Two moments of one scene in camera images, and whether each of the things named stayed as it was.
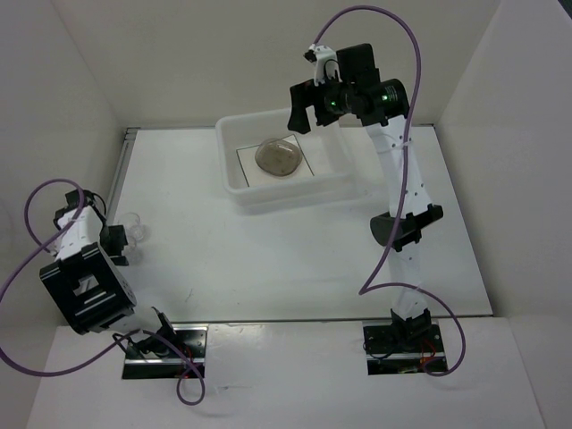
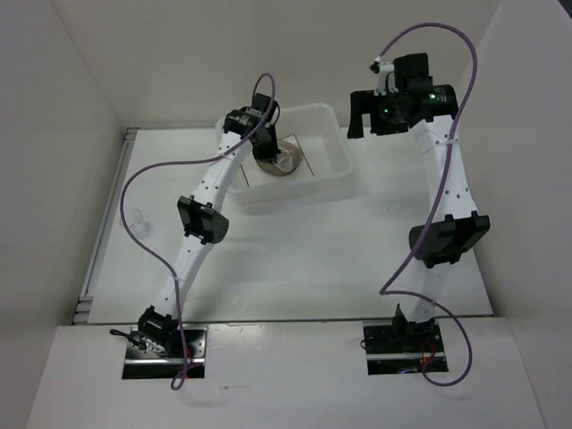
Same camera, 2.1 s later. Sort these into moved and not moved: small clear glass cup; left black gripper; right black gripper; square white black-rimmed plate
Moved: right black gripper; small clear glass cup; left black gripper
Not moved: square white black-rimmed plate
